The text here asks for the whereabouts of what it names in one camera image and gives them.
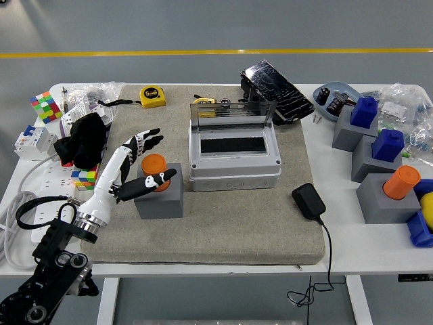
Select blue plastic block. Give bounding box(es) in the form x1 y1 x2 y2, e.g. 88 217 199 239
350 96 379 129
371 128 405 162

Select clear plastic bag of parts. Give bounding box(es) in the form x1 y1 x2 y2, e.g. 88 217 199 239
402 116 433 163
360 83 433 127

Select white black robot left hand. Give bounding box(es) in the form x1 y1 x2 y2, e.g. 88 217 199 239
78 127 178 227

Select grey plastic junction box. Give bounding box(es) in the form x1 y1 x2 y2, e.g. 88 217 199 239
187 118 283 193

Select large colourful puzzle cube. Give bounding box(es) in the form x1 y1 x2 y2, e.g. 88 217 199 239
29 91 64 125

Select grey block holder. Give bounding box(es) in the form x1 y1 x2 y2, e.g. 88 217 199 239
332 106 380 152
355 173 422 225
350 135 403 183

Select small colourful puzzle cube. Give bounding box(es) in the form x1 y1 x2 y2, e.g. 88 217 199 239
70 163 101 191

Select grey block with round hole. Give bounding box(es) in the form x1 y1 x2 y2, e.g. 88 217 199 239
134 162 185 220

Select grey-brown fabric mat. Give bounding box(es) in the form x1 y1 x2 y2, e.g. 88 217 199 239
81 83 326 265

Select yellow rounded object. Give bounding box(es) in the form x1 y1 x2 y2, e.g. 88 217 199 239
419 192 433 233

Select white power cable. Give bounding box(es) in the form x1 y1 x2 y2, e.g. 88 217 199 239
0 154 62 270

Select cracked black phone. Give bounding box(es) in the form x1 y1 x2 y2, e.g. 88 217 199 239
240 60 315 123

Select blue-grey oval tray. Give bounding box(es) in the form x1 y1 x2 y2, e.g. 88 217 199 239
312 81 362 123

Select black cloth glove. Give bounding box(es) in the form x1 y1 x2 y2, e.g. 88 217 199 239
53 112 108 169

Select white power strip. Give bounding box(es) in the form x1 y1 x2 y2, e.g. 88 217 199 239
30 161 84 243

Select white table frame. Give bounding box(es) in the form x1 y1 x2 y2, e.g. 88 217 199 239
96 274 373 325

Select black power adapter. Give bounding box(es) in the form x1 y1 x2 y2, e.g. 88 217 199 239
291 183 327 221

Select smoked transparent box lid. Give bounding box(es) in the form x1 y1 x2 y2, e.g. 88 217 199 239
189 100 277 131

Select yellow tape measure with strap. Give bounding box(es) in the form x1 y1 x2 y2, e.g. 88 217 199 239
97 85 167 109

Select black table control panel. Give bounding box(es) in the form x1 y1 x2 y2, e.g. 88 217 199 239
397 274 433 282

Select white circuit breaker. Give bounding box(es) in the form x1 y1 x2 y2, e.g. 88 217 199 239
13 124 59 162

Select white purple carton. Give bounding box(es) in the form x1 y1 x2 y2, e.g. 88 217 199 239
59 97 116 136

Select thin black adapter cord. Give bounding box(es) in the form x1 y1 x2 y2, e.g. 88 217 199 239
286 216 336 308

